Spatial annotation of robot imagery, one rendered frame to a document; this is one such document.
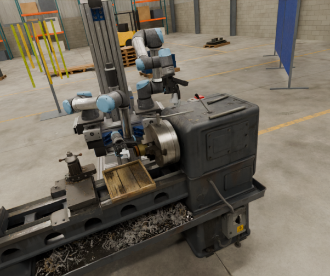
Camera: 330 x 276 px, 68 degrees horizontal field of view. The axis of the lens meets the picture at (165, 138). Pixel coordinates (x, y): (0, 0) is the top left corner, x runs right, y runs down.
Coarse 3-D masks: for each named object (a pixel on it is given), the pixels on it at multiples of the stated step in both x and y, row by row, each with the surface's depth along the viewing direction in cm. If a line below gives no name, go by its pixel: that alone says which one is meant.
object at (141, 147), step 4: (140, 144) 166; (144, 144) 169; (136, 148) 164; (140, 148) 164; (144, 148) 164; (136, 152) 163; (140, 152) 164; (144, 152) 165; (136, 156) 165; (140, 156) 166
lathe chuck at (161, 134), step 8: (152, 128) 162; (160, 128) 161; (152, 136) 168; (160, 136) 157; (168, 136) 158; (152, 144) 175; (160, 144) 156; (168, 144) 157; (168, 152) 158; (160, 160) 167; (168, 160) 162
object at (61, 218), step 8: (56, 184) 174; (64, 184) 173; (56, 192) 166; (64, 192) 168; (96, 192) 161; (96, 200) 150; (88, 208) 145; (96, 208) 145; (56, 216) 145; (64, 216) 144; (72, 216) 141; (80, 216) 143; (88, 216) 145; (56, 224) 139; (64, 224) 140; (72, 224) 142
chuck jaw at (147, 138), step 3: (147, 126) 174; (144, 129) 170; (147, 129) 170; (144, 132) 169; (147, 132) 170; (144, 135) 169; (147, 135) 169; (150, 135) 170; (144, 138) 168; (147, 138) 169; (150, 138) 169; (141, 141) 167; (144, 141) 168; (147, 141) 168; (150, 141) 169
